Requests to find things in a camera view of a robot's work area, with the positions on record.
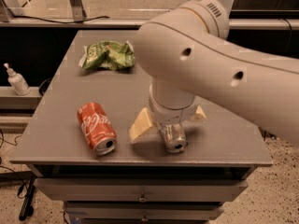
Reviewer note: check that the metal frame post left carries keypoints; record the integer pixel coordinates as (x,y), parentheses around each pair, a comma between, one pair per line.
(78,11)

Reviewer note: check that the black floor stand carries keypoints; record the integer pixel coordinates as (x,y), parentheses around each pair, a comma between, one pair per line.
(27,209)

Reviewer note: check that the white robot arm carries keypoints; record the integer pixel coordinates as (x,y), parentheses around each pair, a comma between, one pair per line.
(186,53)

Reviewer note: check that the red coca-cola can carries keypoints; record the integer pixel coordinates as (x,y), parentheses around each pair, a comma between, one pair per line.
(97,128)

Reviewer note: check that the grey drawer cabinet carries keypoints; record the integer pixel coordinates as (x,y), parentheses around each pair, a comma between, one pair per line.
(189,187)

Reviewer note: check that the drawer knob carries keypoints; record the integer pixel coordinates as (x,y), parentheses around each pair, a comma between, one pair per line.
(144,219)
(142,198)

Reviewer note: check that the white pump bottle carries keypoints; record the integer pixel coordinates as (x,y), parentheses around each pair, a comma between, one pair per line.
(17,81)

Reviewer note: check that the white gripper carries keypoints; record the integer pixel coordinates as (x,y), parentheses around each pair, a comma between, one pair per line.
(168,114)

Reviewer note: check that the silver blue redbull can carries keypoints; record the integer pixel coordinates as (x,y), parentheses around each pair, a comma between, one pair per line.
(174,137)

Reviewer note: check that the upper drawer knob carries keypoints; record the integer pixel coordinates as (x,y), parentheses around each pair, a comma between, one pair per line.
(142,198)

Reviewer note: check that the lower drawer knob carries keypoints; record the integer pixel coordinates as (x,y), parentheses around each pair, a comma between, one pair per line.
(144,219)

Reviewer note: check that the green crumpled chip bag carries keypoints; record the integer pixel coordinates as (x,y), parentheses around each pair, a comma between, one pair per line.
(110,55)

